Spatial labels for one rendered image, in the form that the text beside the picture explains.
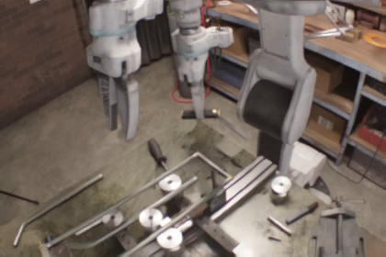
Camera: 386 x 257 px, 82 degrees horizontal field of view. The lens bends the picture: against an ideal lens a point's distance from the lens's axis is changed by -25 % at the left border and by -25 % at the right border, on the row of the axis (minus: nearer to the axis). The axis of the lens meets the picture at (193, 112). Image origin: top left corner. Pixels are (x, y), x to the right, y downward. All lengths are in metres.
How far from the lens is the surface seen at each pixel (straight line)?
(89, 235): 0.74
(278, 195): 0.69
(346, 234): 0.70
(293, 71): 0.77
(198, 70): 0.65
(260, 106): 0.82
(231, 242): 0.60
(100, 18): 0.42
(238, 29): 2.11
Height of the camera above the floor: 1.47
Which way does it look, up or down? 38 degrees down
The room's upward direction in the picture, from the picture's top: 8 degrees counter-clockwise
